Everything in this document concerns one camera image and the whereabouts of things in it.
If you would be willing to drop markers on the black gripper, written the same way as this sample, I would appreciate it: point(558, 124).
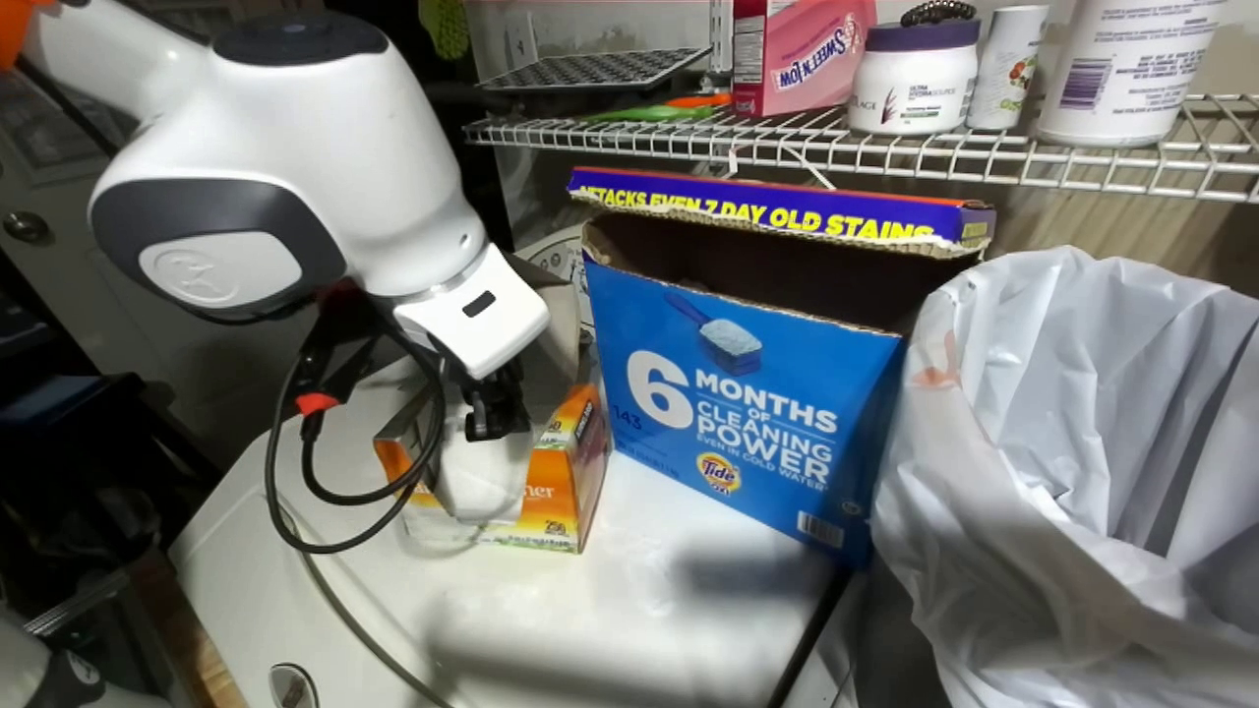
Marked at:
point(495, 395)

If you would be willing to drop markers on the white dryer sheet paper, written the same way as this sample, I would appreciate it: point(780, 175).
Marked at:
point(476, 477)

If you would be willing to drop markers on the orange fabric softener box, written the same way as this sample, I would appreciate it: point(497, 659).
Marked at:
point(563, 458)

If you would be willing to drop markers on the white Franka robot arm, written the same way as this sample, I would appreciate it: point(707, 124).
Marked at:
point(290, 119)

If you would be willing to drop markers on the white washing machine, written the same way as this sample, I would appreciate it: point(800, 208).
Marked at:
point(653, 593)

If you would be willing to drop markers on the blue Tide detergent box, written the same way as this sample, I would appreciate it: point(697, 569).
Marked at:
point(749, 407)

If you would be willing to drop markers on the pink cardboard box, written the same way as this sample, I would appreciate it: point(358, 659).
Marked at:
point(807, 61)

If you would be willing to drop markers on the white jar purple lid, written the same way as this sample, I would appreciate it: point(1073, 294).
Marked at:
point(913, 83)

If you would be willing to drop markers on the black round lid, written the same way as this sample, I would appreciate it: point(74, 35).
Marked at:
point(939, 13)

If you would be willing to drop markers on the green orange flat packet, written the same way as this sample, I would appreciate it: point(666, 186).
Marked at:
point(669, 107)

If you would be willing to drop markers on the wooden plank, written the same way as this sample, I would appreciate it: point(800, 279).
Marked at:
point(223, 673)

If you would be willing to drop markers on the white plastic trash bag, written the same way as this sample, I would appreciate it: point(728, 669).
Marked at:
point(1076, 458)

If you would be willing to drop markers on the white slim bottle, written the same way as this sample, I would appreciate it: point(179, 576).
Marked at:
point(1007, 66)

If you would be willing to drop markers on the large white plastic tub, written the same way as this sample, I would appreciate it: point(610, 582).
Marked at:
point(1127, 72)

